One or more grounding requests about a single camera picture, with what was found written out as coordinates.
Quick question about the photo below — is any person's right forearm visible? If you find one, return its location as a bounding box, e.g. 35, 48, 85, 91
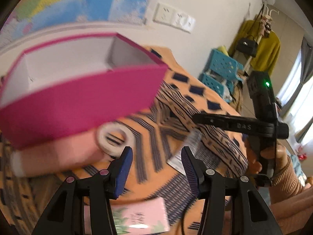
270, 144, 309, 230

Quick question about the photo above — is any white wall socket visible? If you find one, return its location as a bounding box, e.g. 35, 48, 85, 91
172, 10, 188, 30
154, 2, 174, 25

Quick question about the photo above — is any blue plastic basket rack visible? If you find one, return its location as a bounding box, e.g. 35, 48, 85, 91
199, 48, 244, 103

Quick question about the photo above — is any large plain pink tube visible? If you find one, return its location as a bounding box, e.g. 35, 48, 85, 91
10, 127, 108, 178

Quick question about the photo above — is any yellow hanging garment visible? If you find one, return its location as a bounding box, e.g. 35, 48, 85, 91
228, 20, 281, 75

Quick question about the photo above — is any pink printed card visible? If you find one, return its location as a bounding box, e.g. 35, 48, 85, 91
84, 197, 170, 235

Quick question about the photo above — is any black handbag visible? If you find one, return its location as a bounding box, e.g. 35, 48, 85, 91
235, 35, 258, 57

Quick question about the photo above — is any white wall plate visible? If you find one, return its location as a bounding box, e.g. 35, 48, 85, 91
186, 15, 196, 33

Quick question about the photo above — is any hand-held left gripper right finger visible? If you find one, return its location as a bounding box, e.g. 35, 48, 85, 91
181, 146, 282, 235

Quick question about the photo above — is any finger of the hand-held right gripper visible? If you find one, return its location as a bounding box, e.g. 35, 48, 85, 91
192, 113, 231, 130

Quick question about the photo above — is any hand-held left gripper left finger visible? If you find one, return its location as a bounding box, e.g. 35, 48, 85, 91
32, 146, 134, 235

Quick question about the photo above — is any pink cardboard box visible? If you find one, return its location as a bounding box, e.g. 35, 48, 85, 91
0, 33, 169, 150

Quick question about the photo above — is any black cable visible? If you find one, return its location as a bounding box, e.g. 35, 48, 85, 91
180, 198, 196, 235

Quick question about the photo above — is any white tape roll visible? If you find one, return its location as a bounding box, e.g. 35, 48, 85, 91
96, 123, 135, 157

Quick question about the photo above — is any orange patterned blanket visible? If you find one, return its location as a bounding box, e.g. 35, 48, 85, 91
0, 45, 250, 235

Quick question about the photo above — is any white coat rack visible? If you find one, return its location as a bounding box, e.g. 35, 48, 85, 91
243, 4, 279, 75

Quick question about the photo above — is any person's right hand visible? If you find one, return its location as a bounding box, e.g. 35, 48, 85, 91
245, 138, 263, 177

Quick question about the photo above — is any grey window curtain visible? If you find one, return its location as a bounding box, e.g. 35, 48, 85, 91
276, 37, 313, 142

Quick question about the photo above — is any colourful wall map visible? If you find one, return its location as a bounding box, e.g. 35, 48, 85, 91
0, 0, 158, 52

